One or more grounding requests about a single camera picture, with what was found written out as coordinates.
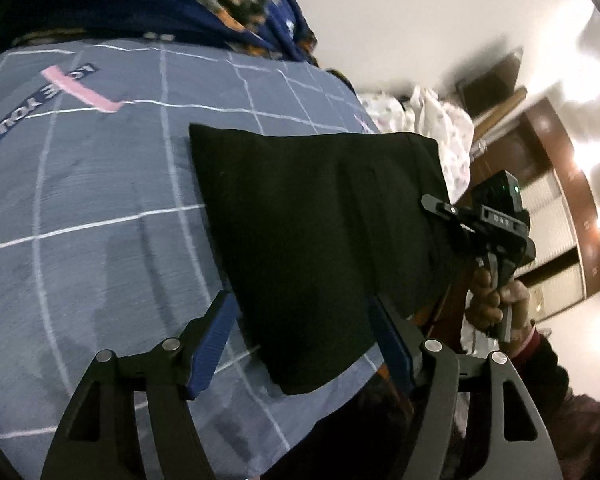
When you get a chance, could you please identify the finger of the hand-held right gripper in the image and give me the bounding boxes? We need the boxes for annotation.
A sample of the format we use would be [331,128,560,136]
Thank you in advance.
[420,193,482,241]

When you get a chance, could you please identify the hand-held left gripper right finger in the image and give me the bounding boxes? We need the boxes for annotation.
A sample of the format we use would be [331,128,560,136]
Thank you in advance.
[366,293,564,480]

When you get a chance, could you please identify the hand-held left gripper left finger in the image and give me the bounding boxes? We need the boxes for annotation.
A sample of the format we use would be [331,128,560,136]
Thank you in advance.
[40,289,242,480]

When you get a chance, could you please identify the black pants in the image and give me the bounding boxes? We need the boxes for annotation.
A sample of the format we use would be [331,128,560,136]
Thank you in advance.
[188,123,463,396]

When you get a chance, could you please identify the person's right forearm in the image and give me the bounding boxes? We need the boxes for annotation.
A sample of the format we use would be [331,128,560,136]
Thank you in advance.
[509,319,600,480]

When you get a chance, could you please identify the person's right hand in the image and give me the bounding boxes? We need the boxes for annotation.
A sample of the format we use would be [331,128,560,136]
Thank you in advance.
[464,266,531,334]

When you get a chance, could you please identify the brown wooden wardrobe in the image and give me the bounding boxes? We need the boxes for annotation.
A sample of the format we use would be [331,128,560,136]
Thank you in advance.
[480,96,600,323]

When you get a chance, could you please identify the white dotted cloth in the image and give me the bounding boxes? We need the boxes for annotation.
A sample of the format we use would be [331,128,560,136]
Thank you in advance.
[356,85,477,203]

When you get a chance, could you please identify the blue grid bed sheet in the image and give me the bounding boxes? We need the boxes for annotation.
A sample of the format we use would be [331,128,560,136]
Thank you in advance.
[0,41,416,480]

